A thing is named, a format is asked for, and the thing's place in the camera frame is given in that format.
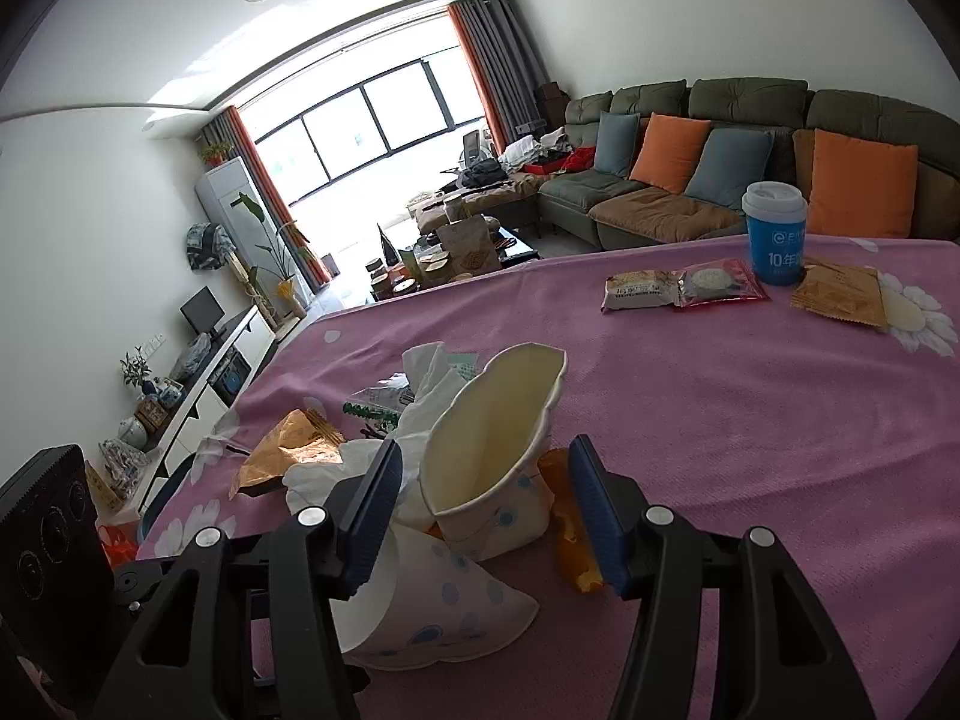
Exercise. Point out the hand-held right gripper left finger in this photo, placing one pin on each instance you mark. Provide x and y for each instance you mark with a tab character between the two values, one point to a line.
371	517

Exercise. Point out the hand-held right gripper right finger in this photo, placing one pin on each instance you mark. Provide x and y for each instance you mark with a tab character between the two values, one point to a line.
600	517

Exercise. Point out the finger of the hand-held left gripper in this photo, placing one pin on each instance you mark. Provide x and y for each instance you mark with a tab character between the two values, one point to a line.
131	589

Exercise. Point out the blue-dotted paper cup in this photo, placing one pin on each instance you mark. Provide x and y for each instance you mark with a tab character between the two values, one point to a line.
450	607

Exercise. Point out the white paper cup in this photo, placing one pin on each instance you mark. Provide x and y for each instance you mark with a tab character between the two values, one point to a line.
480	457

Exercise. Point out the white tissue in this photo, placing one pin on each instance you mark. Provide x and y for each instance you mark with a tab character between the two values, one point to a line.
433	388

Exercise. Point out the orange plastic bag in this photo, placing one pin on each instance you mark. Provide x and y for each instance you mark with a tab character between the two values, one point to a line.
120	544

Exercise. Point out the green and clear plastic wrapper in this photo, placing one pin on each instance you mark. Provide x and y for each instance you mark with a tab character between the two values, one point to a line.
371	411

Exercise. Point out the torn brown foil wrapper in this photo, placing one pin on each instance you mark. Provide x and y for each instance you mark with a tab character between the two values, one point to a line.
289	450

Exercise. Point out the pink printed tablecloth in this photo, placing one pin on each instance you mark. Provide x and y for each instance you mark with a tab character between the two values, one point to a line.
712	427

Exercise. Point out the blue and white vase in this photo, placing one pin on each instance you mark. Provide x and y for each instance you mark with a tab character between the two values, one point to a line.
169	392

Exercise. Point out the small potted plant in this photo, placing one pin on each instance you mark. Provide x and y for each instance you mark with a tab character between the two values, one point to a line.
136	367

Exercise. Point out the white low media cabinet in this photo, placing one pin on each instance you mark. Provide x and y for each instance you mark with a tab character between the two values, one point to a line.
225	375

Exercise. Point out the beige snack packet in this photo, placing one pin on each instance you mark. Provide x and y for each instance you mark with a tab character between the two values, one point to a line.
641	292

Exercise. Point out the red snack packet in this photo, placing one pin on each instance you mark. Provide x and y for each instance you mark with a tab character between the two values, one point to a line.
720	283

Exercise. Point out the cluttered coffee table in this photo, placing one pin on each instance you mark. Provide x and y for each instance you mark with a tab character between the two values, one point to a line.
450	262

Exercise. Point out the small black monitor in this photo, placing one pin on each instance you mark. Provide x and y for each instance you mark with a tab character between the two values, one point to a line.
201	311

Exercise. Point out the brown paper bag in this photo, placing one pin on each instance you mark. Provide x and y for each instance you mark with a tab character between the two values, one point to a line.
469	247

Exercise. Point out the tall leafy houseplant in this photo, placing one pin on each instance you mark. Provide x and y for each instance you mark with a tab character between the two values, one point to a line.
270	240

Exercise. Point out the green sectional sofa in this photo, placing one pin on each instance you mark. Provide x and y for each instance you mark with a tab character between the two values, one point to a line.
675	214

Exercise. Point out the blue patterned hanging bag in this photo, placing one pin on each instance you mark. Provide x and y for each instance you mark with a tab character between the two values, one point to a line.
204	246

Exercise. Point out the golden brown snack packet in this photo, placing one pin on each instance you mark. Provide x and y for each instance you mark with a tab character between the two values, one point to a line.
836	296

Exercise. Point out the blue cup with white lid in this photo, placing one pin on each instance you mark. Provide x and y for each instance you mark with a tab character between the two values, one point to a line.
776	240

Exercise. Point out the white standing air conditioner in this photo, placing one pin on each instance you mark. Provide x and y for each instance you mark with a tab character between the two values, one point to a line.
229	199

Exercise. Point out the grey and orange curtain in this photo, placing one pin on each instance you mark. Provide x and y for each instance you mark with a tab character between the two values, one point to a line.
259	172
499	67

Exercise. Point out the black bag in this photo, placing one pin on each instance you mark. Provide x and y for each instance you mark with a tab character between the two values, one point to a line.
484	172

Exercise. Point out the orange cushion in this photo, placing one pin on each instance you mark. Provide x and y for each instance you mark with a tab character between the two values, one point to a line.
862	184
669	154

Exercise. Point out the large blue-grey cushion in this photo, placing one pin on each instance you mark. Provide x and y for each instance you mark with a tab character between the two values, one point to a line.
729	169

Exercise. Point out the pile of clothes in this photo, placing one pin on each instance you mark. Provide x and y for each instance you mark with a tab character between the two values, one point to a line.
540	150

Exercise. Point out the small blue-grey cushion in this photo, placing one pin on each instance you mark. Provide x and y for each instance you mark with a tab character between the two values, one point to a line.
616	144

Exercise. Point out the large balcony window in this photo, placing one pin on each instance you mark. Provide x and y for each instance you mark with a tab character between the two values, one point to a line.
360	120

